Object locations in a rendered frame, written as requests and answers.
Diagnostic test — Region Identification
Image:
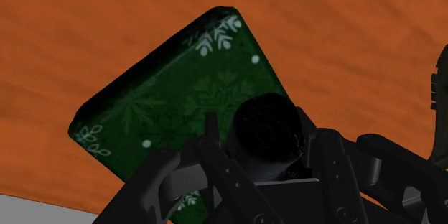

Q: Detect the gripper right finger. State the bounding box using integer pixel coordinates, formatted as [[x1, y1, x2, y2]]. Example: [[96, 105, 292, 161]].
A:
[[297, 106, 448, 224]]

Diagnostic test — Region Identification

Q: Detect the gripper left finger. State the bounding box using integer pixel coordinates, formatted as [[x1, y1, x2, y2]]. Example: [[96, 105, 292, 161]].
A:
[[92, 111, 285, 224]]

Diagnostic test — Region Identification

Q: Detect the green snowflake pattern box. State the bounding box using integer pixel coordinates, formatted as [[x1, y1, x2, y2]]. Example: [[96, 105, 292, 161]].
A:
[[67, 5, 290, 224]]

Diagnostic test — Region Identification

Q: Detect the dark ridged object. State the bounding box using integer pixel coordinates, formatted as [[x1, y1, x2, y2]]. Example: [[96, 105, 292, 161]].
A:
[[428, 42, 448, 169]]

